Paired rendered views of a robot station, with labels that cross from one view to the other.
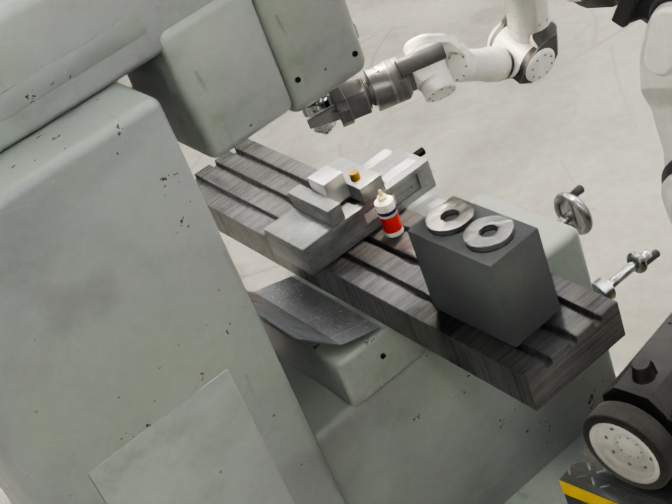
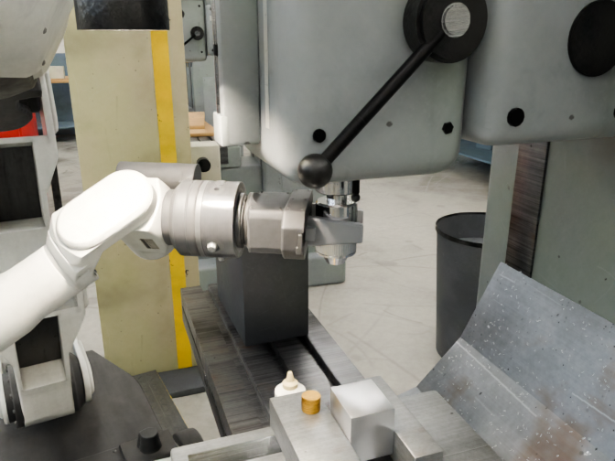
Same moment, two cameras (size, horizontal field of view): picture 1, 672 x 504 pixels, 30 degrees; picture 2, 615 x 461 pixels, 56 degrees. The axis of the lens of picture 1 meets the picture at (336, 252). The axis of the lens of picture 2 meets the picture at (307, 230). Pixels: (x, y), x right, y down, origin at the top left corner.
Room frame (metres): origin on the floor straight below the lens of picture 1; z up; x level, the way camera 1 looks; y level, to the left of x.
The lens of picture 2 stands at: (2.81, -0.05, 1.44)
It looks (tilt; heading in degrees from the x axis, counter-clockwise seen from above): 19 degrees down; 186
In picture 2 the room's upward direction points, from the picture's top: straight up
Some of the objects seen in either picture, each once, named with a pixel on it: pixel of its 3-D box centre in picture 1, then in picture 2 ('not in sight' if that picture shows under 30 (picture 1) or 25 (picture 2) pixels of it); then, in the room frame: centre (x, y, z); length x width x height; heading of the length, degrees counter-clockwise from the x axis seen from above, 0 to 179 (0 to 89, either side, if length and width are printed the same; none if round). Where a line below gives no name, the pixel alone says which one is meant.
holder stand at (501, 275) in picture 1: (482, 266); (258, 267); (1.81, -0.23, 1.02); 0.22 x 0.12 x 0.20; 26
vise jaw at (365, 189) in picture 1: (352, 179); (314, 445); (2.29, -0.09, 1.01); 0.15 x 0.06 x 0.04; 25
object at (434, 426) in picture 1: (439, 402); not in sight; (2.20, -0.09, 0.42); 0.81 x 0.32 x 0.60; 115
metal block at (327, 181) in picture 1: (329, 186); (361, 420); (2.27, -0.04, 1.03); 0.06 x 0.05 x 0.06; 25
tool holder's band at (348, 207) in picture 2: (315, 102); (336, 204); (2.19, -0.07, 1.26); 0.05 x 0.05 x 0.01
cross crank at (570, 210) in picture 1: (562, 221); not in sight; (2.41, -0.52, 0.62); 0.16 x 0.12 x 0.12; 115
